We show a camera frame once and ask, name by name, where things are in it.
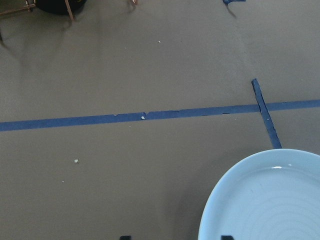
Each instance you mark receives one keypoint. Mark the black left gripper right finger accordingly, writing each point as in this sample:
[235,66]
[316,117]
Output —
[226,237]

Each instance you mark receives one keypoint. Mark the light blue plate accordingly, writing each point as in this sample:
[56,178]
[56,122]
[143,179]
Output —
[270,195]

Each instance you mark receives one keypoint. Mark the copper wire bottle rack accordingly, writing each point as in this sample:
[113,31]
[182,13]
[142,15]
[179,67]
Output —
[30,5]

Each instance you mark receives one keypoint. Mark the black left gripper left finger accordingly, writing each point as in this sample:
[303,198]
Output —
[125,237]

